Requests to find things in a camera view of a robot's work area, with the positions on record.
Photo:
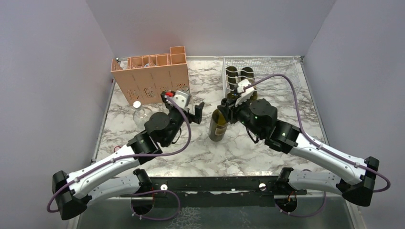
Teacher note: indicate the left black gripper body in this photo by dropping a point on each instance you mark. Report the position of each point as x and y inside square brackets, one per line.
[176, 118]

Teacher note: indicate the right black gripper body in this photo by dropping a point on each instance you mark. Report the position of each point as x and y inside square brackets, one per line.
[241, 112]

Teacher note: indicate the green Primitivo wine bottle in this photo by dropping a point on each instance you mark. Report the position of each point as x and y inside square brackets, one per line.
[218, 126]

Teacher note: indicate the green wine bottle silver neck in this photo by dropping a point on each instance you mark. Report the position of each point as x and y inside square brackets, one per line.
[248, 73]

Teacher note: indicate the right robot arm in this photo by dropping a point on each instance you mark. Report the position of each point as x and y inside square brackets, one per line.
[351, 177]

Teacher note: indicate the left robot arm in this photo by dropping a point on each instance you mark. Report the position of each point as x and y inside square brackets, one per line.
[74, 192]

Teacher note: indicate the clear bottle silver cap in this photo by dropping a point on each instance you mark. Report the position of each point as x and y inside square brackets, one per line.
[141, 114]

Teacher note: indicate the peach plastic crate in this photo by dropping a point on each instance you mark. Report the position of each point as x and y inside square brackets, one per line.
[145, 77]

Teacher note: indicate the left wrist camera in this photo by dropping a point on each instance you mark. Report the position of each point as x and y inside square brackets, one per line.
[181, 98]

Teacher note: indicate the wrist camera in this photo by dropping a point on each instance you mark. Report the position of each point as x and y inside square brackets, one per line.
[181, 98]
[244, 90]

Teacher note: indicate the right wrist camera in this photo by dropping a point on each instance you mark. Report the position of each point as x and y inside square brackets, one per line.
[244, 90]

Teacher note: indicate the white wire wine rack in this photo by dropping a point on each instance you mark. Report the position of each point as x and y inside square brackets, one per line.
[264, 66]

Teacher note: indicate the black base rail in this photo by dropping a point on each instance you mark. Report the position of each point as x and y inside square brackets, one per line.
[206, 192]

